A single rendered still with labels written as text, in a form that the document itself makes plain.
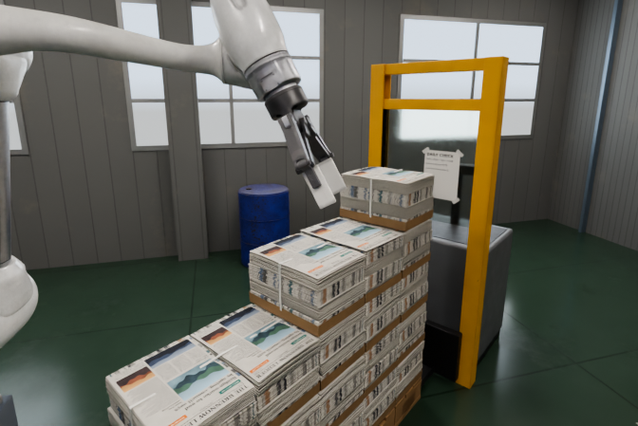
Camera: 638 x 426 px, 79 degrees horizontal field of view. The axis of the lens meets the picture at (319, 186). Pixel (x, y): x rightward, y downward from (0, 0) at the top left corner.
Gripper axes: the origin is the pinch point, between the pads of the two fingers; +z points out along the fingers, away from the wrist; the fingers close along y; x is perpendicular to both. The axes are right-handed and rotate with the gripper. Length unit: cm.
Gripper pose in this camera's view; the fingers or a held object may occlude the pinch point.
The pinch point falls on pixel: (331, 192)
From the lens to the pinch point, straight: 71.3
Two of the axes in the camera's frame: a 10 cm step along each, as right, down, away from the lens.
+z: 4.5, 8.9, 0.5
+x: 8.7, -4.3, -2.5
